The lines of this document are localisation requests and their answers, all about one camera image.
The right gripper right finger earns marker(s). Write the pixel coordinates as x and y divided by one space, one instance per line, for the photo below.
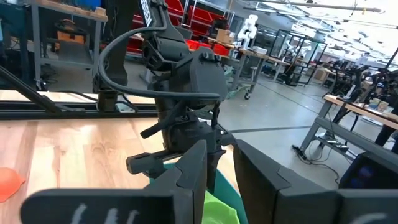
258 193

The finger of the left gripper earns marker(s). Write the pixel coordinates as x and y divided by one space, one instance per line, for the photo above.
214 161

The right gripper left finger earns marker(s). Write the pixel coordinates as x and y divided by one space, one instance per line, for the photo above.
189 193

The teal plastic basket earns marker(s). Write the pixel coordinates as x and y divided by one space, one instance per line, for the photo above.
227 193

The green measuring cup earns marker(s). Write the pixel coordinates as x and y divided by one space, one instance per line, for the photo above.
217 211

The orange measuring cup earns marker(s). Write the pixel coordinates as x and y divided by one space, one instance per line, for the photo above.
9 185

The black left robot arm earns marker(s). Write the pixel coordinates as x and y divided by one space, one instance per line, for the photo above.
164 46

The rolling metal table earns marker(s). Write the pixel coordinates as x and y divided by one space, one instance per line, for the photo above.
255 53

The cardboard box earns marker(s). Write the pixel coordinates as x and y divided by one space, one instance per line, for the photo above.
224 35

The black monitor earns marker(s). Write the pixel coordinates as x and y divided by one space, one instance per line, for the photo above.
367 171

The white robot figure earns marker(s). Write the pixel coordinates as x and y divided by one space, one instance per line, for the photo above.
248 29

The shelf with red bins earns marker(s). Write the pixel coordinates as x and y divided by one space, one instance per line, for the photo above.
199 14

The wooden table grey legs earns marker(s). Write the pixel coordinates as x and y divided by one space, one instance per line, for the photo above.
357 109

